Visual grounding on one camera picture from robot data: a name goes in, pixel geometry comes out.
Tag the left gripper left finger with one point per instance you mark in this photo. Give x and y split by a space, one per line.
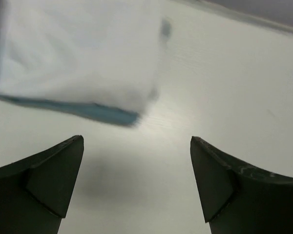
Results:
35 192

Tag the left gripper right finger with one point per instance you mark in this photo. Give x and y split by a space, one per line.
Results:
237 197

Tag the folded light blue t-shirt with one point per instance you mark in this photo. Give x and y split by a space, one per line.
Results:
88 111

